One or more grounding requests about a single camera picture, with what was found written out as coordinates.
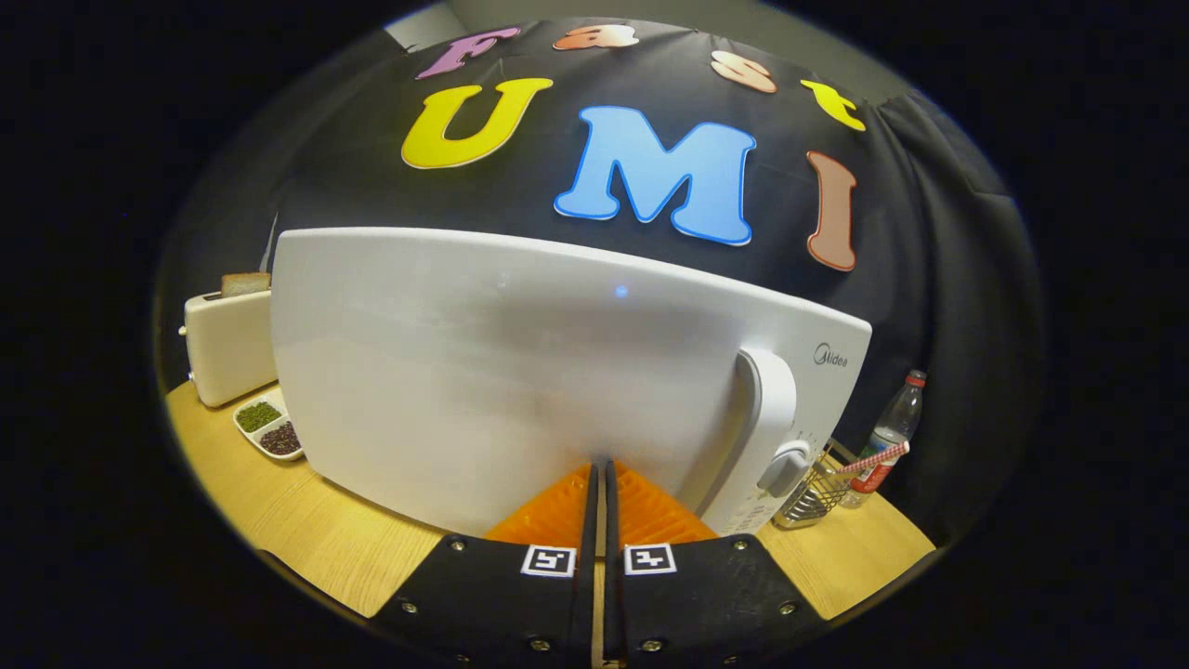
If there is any divided dish of beans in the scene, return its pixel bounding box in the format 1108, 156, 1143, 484
232, 388, 306, 463

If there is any cream toaster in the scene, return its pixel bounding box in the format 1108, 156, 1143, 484
179, 288, 278, 409

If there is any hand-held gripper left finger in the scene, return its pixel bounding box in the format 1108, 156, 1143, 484
372, 463, 600, 669

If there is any metal wire basket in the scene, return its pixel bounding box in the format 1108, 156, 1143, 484
773, 439, 860, 531

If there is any black backdrop cloth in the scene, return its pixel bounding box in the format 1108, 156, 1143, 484
153, 19, 1046, 549

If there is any white microwave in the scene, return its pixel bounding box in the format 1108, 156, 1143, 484
269, 227, 874, 538

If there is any clear plastic water bottle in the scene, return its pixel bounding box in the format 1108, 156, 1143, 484
841, 369, 928, 508

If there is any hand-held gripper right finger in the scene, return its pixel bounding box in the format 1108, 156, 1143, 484
604, 460, 830, 669

